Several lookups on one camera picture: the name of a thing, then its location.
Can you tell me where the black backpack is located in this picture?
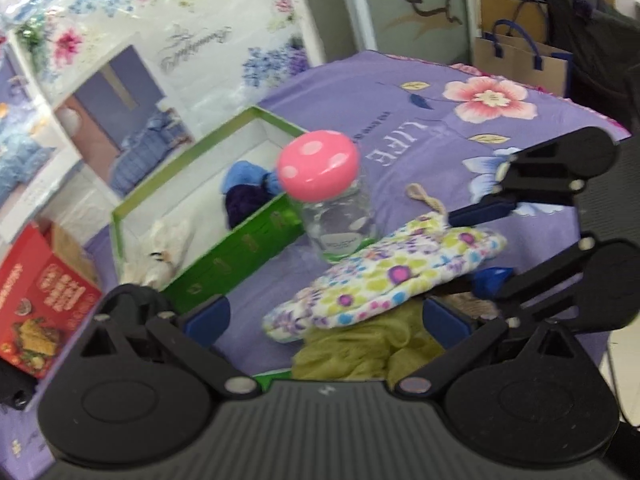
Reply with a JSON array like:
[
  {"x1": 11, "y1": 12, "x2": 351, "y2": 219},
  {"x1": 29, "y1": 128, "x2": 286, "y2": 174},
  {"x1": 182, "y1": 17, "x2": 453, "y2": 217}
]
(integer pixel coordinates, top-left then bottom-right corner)
[{"x1": 487, "y1": 0, "x2": 640, "y2": 128}]

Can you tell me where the paper bag with blue handles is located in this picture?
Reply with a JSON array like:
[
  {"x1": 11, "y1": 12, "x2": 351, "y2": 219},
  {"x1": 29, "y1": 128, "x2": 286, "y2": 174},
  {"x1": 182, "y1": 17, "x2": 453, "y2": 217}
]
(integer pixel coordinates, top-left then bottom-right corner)
[{"x1": 474, "y1": 19, "x2": 573, "y2": 98}]

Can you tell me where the purple floral blanket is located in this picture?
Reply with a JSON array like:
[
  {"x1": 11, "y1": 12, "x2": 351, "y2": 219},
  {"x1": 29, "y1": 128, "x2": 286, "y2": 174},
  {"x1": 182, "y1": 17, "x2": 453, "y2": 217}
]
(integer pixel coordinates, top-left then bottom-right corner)
[{"x1": 0, "y1": 50, "x2": 633, "y2": 480}]

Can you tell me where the blue bedding package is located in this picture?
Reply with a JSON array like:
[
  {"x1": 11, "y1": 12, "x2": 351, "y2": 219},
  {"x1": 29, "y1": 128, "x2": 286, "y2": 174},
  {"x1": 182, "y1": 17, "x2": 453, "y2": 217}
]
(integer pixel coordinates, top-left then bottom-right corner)
[{"x1": 0, "y1": 45, "x2": 85, "y2": 241}]

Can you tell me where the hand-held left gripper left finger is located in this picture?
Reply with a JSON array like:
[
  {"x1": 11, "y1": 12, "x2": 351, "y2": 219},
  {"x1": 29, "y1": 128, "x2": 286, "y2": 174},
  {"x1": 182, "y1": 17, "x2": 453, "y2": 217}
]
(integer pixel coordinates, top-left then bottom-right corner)
[{"x1": 75, "y1": 284, "x2": 261, "y2": 401}]

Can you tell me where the tan fibre scrub pad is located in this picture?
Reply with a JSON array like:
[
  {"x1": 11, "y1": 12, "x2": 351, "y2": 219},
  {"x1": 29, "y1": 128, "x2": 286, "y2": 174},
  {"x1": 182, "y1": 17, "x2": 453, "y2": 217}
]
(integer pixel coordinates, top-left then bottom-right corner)
[{"x1": 440, "y1": 290, "x2": 503, "y2": 322}]

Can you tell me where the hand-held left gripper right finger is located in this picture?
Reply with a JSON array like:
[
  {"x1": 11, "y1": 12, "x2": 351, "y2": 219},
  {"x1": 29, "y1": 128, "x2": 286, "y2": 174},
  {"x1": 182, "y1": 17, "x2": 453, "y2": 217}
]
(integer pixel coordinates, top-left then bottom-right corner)
[{"x1": 395, "y1": 297, "x2": 581, "y2": 401}]

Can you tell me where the olive mesh bath sponge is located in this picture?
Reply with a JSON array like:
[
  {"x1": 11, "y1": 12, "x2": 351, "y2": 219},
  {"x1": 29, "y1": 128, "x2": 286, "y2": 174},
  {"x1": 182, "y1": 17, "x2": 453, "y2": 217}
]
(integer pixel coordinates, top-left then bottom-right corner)
[{"x1": 291, "y1": 302, "x2": 443, "y2": 381}]

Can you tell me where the glass jar with pink lid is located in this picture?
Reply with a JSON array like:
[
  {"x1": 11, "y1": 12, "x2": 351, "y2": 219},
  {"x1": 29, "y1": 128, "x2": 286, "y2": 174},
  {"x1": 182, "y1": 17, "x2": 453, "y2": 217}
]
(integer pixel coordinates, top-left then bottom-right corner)
[{"x1": 276, "y1": 130, "x2": 378, "y2": 265}]

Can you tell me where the white plush toy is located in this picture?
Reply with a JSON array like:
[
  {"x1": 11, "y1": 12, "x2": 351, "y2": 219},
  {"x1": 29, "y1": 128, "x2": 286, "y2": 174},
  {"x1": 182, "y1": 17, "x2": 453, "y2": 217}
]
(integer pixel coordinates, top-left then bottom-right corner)
[{"x1": 120, "y1": 217, "x2": 196, "y2": 291}]

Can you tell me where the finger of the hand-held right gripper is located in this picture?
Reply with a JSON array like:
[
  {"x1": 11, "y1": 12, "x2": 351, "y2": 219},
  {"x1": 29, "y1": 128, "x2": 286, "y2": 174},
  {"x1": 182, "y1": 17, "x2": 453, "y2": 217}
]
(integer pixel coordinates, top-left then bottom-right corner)
[
  {"x1": 446, "y1": 137, "x2": 586, "y2": 228},
  {"x1": 472, "y1": 237, "x2": 601, "y2": 331}
]

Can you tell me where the paper bag with black handles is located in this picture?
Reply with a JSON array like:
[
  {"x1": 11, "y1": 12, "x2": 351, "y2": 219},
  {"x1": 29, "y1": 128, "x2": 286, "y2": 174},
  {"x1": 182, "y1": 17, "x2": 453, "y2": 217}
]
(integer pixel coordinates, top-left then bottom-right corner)
[{"x1": 481, "y1": 0, "x2": 549, "y2": 43}]

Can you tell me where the green cardboard box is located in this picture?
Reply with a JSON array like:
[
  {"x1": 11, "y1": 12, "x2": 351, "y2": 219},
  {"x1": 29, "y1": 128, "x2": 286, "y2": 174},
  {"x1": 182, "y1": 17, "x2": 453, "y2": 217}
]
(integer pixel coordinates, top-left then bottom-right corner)
[{"x1": 110, "y1": 105, "x2": 313, "y2": 307}]

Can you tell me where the floral oven mitt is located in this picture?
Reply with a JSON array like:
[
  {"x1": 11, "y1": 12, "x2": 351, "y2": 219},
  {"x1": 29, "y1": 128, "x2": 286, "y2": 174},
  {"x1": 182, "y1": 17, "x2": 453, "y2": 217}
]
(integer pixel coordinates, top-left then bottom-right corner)
[{"x1": 262, "y1": 183, "x2": 508, "y2": 343}]

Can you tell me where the red cracker box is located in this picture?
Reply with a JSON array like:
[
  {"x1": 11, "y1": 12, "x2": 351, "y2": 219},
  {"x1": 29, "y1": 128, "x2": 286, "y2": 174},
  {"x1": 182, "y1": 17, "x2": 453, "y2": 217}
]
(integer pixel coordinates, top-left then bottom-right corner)
[{"x1": 0, "y1": 220, "x2": 103, "y2": 380}]

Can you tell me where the floral bedding package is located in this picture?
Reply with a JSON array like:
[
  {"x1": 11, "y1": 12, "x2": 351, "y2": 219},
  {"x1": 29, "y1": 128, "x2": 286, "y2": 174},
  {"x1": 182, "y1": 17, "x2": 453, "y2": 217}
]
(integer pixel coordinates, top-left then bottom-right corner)
[{"x1": 0, "y1": 0, "x2": 321, "y2": 201}]

